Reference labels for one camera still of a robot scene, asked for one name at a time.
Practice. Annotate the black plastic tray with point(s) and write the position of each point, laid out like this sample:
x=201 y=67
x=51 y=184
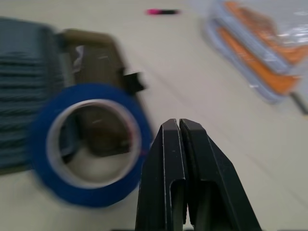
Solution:
x=24 y=96

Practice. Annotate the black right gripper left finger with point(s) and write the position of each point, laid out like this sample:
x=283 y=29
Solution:
x=163 y=168

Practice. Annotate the blue tape roll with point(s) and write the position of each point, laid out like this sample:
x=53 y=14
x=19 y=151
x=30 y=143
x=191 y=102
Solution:
x=48 y=115

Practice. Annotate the pink and black marker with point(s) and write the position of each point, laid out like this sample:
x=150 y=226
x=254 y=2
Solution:
x=161 y=11

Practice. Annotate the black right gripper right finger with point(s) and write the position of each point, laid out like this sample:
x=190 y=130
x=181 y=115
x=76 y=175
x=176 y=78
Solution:
x=211 y=173

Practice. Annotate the clear pack with orange contents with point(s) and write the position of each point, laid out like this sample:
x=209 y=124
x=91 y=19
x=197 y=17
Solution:
x=255 y=72
x=252 y=24

